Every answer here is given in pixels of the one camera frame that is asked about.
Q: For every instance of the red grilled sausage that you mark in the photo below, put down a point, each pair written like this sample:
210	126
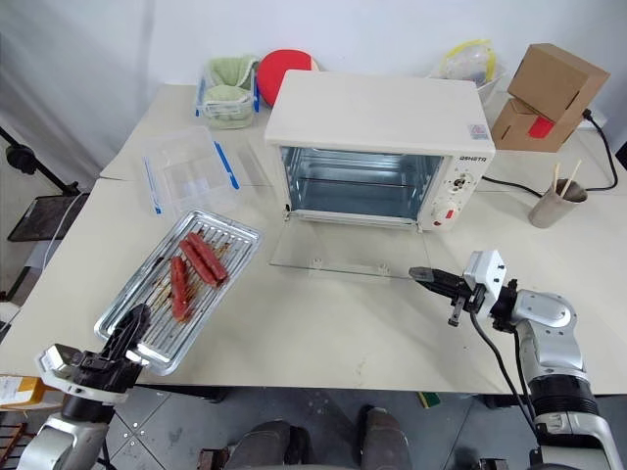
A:
180	289
196	262
211	260

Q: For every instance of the dark rounded shape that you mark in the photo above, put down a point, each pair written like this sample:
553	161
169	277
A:
384	438
267	445

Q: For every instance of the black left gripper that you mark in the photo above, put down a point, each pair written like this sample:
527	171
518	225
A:
108	372

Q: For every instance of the white toaster oven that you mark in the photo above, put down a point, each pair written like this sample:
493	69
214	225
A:
367	108

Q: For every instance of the clear plastic container lid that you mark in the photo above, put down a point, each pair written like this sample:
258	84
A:
191	166

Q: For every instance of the cardboard box with red label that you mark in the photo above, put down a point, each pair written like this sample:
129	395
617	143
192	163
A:
514	125

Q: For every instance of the large brown cardboard box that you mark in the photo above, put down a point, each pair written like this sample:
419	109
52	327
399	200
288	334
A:
553	78

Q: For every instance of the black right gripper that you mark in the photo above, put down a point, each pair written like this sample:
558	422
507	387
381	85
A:
470	298

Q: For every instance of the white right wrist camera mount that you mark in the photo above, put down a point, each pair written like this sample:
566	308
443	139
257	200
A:
485	271

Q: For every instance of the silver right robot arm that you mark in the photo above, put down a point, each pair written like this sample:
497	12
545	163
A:
553	343

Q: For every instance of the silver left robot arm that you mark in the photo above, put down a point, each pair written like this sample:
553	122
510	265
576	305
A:
63	440

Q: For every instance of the clear container holding green cloths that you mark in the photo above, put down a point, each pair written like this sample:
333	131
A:
206	110

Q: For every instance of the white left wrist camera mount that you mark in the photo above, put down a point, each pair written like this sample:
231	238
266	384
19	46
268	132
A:
59	362

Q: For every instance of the yellow cardboard package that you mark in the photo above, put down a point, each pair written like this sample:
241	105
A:
19	389

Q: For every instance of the wooden chopstick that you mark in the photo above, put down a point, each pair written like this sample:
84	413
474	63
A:
571	178
555	178

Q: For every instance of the green folded cloth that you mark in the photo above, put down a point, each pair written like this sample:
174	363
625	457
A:
223	95
230	71

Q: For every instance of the red round plate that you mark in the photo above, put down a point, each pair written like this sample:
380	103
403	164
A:
279	73

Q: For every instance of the green and yellow sponge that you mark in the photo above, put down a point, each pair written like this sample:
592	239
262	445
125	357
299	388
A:
430	400

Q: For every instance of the black stand pole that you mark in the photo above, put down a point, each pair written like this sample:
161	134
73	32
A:
24	159

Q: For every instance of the glass oven door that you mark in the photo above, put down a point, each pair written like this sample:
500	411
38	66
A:
343	249

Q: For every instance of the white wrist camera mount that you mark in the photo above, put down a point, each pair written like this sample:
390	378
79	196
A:
59	362
485	271

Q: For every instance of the black stand base plate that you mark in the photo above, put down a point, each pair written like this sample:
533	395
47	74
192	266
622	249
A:
46	218

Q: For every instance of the clear bag with yellow rim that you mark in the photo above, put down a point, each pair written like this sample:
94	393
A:
465	61

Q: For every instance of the white plastic bin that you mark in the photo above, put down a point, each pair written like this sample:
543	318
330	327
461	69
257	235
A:
492	85

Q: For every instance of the grey cup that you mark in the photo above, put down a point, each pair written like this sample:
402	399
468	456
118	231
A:
551	208

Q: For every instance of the silver metal baking tray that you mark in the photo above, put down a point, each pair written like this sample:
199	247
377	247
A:
161	338

